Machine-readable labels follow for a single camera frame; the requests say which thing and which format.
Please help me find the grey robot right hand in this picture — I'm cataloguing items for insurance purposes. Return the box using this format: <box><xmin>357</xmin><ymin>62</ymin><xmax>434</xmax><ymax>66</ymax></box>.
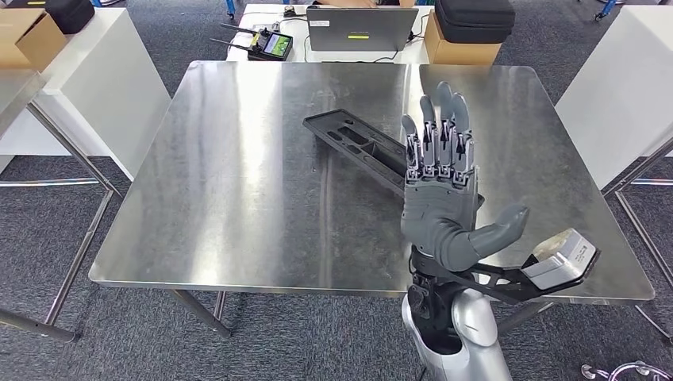
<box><xmin>400</xmin><ymin>81</ymin><xmax>531</xmax><ymax>273</ymax></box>

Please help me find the black plastic panel part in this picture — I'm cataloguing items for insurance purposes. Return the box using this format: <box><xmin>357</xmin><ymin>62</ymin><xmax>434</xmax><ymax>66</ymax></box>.
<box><xmin>302</xmin><ymin>109</ymin><xmax>486</xmax><ymax>211</ymax></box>

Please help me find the brown cardboard box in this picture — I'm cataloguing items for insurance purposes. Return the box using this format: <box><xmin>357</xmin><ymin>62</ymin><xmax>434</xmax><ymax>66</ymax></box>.
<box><xmin>423</xmin><ymin>10</ymin><xmax>503</xmax><ymax>67</ymax></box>
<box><xmin>0</xmin><ymin>7</ymin><xmax>68</xmax><ymax>72</ymax></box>

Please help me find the black hard carrying case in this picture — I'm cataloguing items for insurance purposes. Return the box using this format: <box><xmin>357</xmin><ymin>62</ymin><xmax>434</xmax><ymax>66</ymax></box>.
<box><xmin>434</xmin><ymin>0</ymin><xmax>517</xmax><ymax>44</ymax></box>

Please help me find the grey laptop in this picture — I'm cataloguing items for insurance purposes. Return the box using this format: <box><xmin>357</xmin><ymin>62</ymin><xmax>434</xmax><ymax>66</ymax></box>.
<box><xmin>306</xmin><ymin>5</ymin><xmax>420</xmax><ymax>52</ymax></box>

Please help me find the white cabinet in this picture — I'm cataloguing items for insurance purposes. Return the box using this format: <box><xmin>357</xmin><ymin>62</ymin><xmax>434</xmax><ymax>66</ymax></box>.
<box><xmin>0</xmin><ymin>7</ymin><xmax>172</xmax><ymax>183</ymax></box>
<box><xmin>554</xmin><ymin>5</ymin><xmax>673</xmax><ymax>191</ymax></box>

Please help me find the black remote controller with screen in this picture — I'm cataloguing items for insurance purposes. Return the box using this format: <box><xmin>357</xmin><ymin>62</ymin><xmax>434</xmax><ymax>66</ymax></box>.
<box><xmin>210</xmin><ymin>22</ymin><xmax>294</xmax><ymax>62</ymax></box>

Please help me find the chrome wheeled stool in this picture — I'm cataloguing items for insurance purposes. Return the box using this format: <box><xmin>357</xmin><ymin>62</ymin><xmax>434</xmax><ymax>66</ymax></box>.
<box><xmin>580</xmin><ymin>360</ymin><xmax>673</xmax><ymax>381</ymax></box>

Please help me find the black padded bag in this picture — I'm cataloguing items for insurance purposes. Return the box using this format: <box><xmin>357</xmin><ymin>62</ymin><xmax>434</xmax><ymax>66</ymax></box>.
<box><xmin>5</xmin><ymin>0</ymin><xmax>97</xmax><ymax>35</ymax></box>

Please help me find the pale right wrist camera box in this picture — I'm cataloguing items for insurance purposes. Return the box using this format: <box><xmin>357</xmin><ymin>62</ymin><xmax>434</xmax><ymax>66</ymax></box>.
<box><xmin>462</xmin><ymin>227</ymin><xmax>601</xmax><ymax>306</ymax></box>

